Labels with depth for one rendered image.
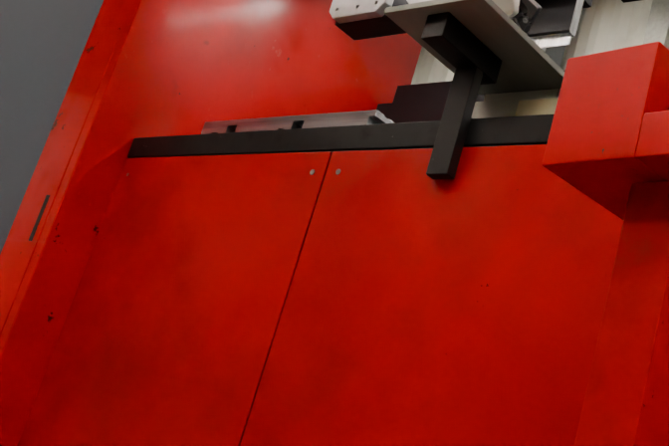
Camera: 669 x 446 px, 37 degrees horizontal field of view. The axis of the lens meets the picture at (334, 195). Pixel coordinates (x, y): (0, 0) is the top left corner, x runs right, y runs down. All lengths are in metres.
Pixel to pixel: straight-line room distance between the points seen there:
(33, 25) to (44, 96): 0.08
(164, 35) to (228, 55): 0.18
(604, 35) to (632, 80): 7.30
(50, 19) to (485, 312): 0.65
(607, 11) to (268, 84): 6.22
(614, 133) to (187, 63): 1.40
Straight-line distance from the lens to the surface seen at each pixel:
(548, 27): 1.68
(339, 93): 2.52
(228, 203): 1.77
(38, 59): 1.11
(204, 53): 2.24
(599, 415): 0.91
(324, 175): 1.62
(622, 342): 0.92
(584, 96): 1.00
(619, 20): 8.22
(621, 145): 0.94
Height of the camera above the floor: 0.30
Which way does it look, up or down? 16 degrees up
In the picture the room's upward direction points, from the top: 17 degrees clockwise
